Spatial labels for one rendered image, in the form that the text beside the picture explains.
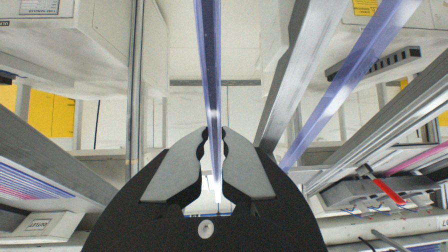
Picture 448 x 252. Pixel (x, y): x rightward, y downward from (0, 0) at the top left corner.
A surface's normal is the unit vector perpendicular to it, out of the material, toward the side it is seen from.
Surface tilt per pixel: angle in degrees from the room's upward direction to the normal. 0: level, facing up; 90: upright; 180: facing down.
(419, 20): 90
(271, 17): 90
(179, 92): 90
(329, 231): 90
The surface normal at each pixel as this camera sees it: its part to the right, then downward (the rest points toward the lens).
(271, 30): -1.00, 0.03
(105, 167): 0.06, -0.07
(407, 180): 0.02, -0.73
